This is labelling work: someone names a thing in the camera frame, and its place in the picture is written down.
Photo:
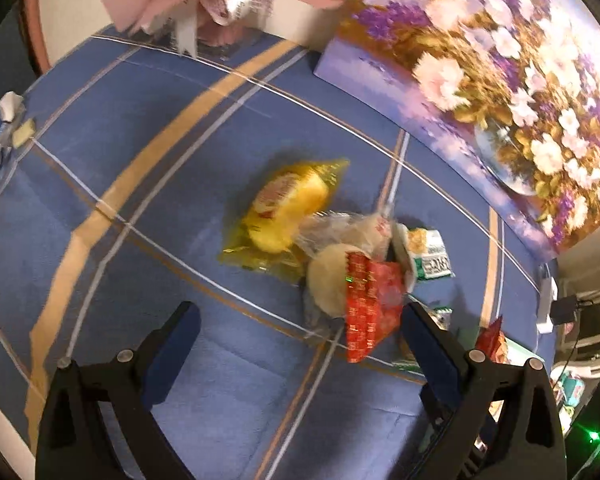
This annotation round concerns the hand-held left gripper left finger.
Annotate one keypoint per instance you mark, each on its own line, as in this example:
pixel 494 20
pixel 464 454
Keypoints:
pixel 172 355

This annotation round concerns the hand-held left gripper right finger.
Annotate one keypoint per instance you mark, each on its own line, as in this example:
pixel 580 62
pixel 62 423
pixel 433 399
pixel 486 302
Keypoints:
pixel 432 355

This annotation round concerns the red popcorn packet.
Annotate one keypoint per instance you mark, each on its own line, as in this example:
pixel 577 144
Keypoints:
pixel 487 342

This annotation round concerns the red patterned packet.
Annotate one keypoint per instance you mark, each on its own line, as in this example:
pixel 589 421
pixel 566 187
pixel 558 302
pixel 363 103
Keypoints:
pixel 370 305

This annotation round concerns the white bun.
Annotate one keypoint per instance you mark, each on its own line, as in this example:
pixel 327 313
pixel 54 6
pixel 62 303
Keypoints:
pixel 330 280

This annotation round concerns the yellow cake packet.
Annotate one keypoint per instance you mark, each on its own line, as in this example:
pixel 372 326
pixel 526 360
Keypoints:
pixel 285 205

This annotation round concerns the green yellow patterned packet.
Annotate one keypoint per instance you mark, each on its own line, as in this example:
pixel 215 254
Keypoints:
pixel 442 316

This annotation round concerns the green and white packet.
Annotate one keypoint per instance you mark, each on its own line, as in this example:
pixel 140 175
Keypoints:
pixel 430 257

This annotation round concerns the black power adapter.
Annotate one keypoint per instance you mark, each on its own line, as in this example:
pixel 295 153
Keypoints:
pixel 564 310

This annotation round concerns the teal case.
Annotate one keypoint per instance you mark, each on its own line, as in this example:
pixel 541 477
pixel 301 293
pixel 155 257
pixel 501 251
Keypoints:
pixel 570 391

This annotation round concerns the blue plaid cloth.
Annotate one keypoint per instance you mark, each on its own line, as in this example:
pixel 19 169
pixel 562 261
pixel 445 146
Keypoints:
pixel 180 185

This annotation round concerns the small pale yellow packet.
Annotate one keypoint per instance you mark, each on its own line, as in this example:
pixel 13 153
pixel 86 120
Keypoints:
pixel 24 132

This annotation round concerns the flower painting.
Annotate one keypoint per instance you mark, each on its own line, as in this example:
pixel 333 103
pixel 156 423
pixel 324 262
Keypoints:
pixel 480 85

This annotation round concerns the brown wooden frame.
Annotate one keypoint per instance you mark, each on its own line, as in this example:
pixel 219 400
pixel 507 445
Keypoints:
pixel 32 35

